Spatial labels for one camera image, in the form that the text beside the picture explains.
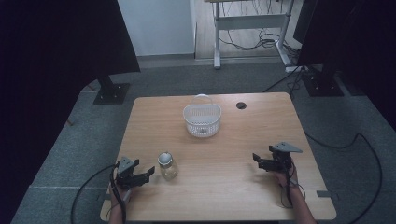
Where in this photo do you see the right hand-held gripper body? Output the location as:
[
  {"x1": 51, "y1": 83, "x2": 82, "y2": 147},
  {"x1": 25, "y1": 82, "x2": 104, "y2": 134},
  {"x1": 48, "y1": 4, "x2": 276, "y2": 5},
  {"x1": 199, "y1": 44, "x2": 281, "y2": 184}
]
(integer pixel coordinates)
[{"x1": 268, "y1": 141, "x2": 304, "y2": 174}]

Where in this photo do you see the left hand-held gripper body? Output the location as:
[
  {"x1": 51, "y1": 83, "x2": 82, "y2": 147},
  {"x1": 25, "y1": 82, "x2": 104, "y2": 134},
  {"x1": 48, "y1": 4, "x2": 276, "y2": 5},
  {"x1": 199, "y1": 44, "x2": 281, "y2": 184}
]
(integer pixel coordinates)
[{"x1": 115, "y1": 156, "x2": 141, "y2": 190}]

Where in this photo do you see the glass jar with silver lid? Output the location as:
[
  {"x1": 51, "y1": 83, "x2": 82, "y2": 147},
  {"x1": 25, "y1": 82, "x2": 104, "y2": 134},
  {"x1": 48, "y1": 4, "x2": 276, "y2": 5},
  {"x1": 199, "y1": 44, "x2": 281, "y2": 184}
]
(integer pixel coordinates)
[{"x1": 157, "y1": 151, "x2": 179, "y2": 182}]

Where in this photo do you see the white plastic basket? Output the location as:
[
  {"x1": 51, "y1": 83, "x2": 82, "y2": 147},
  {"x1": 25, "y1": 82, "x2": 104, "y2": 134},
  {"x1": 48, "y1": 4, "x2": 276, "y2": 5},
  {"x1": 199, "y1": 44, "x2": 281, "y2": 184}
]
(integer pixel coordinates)
[{"x1": 182, "y1": 93, "x2": 222, "y2": 139}]

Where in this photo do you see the person's left hand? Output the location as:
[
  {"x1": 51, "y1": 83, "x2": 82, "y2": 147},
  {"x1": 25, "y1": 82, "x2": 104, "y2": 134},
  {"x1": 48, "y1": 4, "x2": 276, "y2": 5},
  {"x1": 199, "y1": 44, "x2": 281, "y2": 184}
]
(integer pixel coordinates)
[{"x1": 108, "y1": 186, "x2": 134, "y2": 208}]

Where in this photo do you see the person's right hand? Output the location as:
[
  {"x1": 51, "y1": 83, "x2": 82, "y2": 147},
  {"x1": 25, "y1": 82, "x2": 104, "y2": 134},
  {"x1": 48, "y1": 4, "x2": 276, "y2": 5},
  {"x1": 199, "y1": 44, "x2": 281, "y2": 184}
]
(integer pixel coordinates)
[{"x1": 273, "y1": 167, "x2": 300, "y2": 189}]

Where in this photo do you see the black stand base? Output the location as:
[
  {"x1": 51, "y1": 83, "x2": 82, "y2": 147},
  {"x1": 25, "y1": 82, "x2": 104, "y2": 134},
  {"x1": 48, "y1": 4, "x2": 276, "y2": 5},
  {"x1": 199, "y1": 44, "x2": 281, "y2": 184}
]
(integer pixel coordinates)
[
  {"x1": 92, "y1": 75, "x2": 132, "y2": 106},
  {"x1": 300, "y1": 65, "x2": 346, "y2": 98}
]

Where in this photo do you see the black curtain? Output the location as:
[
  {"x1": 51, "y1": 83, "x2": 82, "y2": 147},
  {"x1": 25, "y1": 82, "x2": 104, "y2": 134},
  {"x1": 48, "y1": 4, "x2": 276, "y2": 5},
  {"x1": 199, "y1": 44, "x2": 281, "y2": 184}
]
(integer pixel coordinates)
[
  {"x1": 0, "y1": 0, "x2": 141, "y2": 224},
  {"x1": 292, "y1": 0, "x2": 396, "y2": 132}
]

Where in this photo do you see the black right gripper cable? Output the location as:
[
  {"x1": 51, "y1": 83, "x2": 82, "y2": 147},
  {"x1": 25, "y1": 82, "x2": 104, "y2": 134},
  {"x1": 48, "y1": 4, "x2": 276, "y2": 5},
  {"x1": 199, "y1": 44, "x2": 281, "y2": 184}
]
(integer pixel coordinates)
[{"x1": 279, "y1": 160, "x2": 306, "y2": 209}]

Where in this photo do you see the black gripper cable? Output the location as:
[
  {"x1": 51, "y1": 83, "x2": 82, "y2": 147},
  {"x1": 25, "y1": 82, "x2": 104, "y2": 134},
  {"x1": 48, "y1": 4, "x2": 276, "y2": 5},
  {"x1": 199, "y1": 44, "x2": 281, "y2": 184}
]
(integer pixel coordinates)
[
  {"x1": 279, "y1": 160, "x2": 306, "y2": 209},
  {"x1": 70, "y1": 161, "x2": 128, "y2": 224}
]

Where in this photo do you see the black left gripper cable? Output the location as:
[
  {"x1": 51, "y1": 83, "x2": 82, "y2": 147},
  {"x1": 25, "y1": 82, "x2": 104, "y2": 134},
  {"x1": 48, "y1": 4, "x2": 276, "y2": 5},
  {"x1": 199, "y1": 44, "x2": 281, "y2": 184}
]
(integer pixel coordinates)
[{"x1": 70, "y1": 161, "x2": 128, "y2": 224}]

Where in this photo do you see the black floor cable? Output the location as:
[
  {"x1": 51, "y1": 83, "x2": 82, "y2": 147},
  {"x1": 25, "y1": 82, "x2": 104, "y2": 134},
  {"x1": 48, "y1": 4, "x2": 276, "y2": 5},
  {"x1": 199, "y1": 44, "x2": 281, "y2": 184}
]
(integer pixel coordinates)
[{"x1": 304, "y1": 132, "x2": 384, "y2": 224}]

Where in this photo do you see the tangle of black cables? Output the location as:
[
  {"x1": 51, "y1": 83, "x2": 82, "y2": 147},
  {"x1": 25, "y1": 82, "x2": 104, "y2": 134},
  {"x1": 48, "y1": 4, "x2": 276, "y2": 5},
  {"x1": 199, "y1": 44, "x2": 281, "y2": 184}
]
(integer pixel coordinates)
[{"x1": 218, "y1": 0, "x2": 303, "y2": 57}]

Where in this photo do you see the white desk frame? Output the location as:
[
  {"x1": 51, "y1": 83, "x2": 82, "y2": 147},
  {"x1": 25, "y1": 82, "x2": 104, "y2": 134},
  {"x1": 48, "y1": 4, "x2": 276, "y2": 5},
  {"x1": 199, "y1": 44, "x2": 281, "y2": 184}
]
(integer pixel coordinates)
[{"x1": 205, "y1": 0, "x2": 295, "y2": 70}]

